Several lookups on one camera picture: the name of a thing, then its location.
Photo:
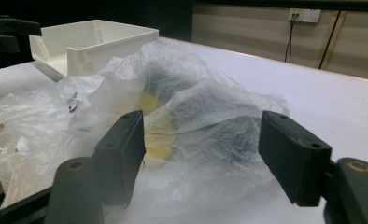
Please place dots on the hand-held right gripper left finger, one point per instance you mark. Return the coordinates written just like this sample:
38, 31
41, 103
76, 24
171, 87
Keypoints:
120, 155

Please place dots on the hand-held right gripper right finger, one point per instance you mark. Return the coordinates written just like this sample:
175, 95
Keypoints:
294, 155

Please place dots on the clear plastic bag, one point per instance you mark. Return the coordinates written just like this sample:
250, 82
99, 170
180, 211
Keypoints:
204, 102

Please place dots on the white plastic bin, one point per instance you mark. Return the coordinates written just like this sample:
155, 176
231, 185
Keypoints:
110, 53

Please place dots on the white wall socket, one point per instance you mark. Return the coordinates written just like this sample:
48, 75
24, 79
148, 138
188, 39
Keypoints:
305, 15

